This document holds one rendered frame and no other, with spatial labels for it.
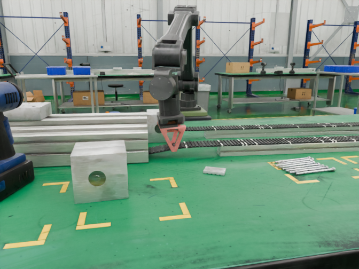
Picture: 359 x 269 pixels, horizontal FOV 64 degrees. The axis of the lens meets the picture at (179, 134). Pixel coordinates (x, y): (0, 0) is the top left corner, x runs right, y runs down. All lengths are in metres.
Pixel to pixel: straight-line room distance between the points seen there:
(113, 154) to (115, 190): 0.07
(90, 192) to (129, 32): 7.96
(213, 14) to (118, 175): 8.46
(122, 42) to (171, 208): 7.98
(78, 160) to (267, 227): 0.34
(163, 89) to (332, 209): 0.42
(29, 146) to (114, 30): 7.77
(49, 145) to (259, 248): 0.55
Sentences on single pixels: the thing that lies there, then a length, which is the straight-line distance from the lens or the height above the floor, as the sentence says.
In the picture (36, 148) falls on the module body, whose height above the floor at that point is 0.83.
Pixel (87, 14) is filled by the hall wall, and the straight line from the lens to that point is 8.52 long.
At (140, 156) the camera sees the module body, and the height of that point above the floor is 0.80.
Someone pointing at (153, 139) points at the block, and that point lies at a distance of 0.94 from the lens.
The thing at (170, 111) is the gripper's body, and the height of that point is 0.91.
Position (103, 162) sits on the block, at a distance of 0.55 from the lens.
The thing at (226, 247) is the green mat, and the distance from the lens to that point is 0.45.
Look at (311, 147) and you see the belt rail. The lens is 0.92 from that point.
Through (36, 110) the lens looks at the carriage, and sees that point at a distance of 0.97.
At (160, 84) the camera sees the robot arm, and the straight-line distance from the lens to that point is 0.67.
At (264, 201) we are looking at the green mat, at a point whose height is 0.78.
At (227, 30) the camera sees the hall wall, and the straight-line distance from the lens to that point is 9.04.
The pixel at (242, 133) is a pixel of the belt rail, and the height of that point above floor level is 0.79.
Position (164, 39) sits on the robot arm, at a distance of 0.79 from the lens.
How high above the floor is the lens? 1.04
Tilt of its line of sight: 15 degrees down
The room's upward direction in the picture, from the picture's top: straight up
